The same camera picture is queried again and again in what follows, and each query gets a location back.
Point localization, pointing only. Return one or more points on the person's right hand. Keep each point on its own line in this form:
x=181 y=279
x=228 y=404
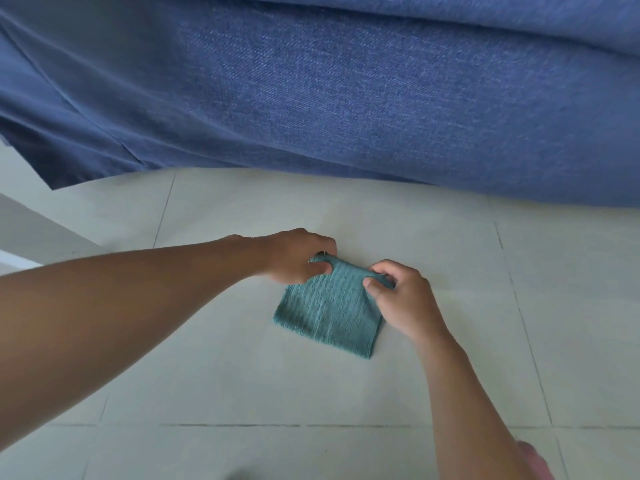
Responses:
x=407 y=304

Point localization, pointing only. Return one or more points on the person's left hand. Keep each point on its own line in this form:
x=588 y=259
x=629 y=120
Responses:
x=287 y=254

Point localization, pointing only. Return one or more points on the person's left thumb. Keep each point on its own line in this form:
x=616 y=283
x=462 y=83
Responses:
x=319 y=269

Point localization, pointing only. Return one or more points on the person's right thumb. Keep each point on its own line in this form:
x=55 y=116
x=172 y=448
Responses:
x=374 y=293

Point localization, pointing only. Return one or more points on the teal ribbed cloth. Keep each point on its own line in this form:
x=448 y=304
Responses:
x=330 y=309

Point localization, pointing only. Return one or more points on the person's right forearm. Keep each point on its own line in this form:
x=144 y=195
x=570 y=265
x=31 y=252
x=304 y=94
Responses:
x=465 y=409

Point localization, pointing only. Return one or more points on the person's left forearm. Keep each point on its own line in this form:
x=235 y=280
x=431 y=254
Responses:
x=125 y=314

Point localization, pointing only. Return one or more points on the blue fabric sofa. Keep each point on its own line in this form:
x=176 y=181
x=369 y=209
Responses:
x=380 y=89

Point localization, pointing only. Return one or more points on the person's foot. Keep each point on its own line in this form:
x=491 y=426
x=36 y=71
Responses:
x=533 y=462

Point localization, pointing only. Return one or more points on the white furniture base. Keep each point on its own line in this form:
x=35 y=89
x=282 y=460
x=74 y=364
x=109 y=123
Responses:
x=35 y=229

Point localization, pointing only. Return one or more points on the dark blue smooth cloth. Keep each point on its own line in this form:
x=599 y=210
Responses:
x=65 y=129

